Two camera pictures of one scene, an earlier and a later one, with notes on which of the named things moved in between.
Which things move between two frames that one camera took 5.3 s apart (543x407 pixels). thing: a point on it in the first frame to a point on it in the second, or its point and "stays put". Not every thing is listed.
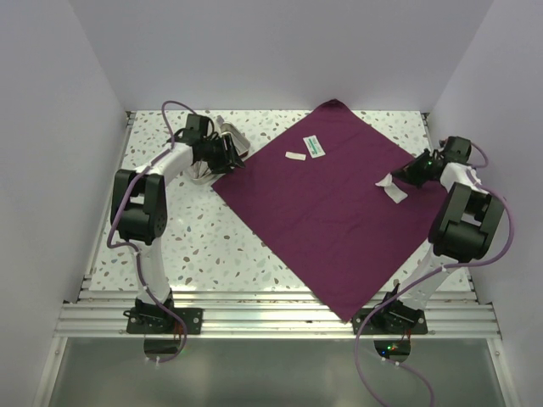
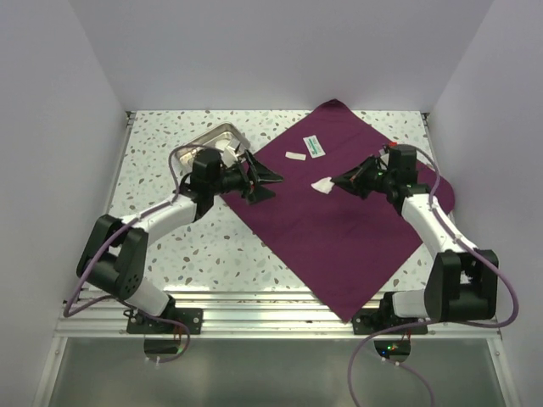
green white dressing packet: (314, 146) stays put
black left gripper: (228, 155) to (254, 172)
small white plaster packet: (295, 155) stays put
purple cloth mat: (321, 197) stays put
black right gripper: (409, 175) to (355, 177)
